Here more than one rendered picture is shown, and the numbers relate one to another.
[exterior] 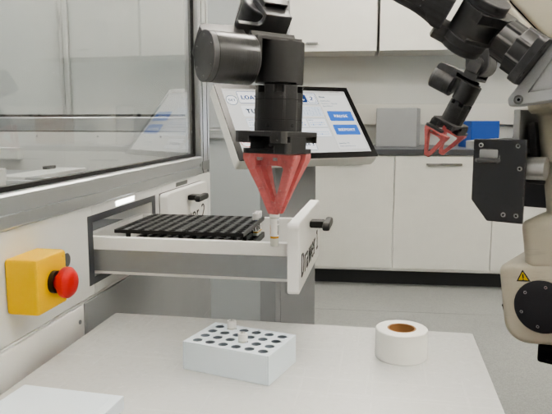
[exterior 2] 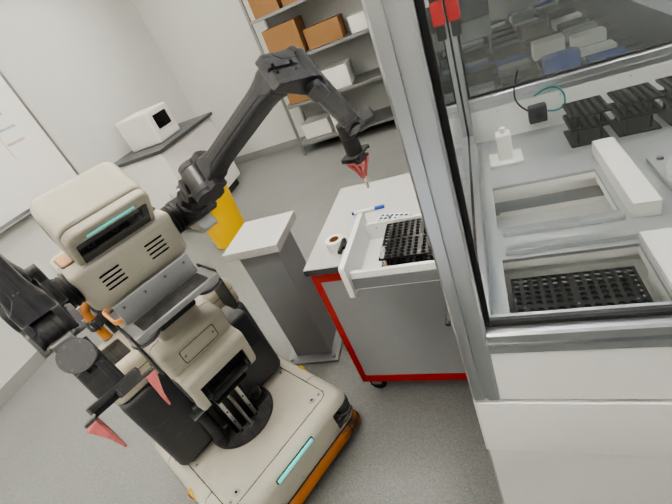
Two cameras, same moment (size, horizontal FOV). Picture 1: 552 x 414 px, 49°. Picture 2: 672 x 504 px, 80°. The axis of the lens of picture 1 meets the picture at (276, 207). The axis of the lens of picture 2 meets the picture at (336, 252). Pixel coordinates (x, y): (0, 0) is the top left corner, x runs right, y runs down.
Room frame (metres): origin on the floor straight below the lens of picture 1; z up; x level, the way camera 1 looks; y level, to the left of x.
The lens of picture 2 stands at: (2.03, 0.19, 1.52)
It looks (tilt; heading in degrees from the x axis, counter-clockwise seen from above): 31 degrees down; 197
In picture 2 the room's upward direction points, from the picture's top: 24 degrees counter-clockwise
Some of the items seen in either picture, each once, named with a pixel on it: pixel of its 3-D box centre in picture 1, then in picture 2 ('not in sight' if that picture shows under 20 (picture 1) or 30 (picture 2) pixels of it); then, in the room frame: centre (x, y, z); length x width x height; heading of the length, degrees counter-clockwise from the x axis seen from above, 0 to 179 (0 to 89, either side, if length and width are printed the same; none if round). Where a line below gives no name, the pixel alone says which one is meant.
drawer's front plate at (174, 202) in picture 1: (186, 210); not in sight; (1.41, 0.21, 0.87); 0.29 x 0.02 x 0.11; 170
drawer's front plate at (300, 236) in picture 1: (305, 241); (357, 252); (1.04, -0.05, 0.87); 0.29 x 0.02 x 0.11; 170
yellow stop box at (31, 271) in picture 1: (39, 281); not in sight; (0.77, 0.31, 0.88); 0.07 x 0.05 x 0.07; 170
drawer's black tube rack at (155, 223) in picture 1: (194, 240); (423, 243); (1.08, 0.15, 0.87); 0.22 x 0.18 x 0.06; 80
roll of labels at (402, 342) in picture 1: (401, 342); (335, 243); (0.80, -0.17, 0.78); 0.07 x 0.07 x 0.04
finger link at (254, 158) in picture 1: (279, 175); (359, 167); (0.74, 0.00, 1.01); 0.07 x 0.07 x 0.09; 65
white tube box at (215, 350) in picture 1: (240, 351); (392, 223); (0.77, 0.05, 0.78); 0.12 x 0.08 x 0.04; 65
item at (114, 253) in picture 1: (189, 242); (427, 244); (1.08, 0.16, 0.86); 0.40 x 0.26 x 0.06; 80
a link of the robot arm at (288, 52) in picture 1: (275, 63); (347, 129); (0.74, 0.00, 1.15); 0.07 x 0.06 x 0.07; 120
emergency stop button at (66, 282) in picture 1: (62, 282); not in sight; (0.76, 0.27, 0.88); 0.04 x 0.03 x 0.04; 170
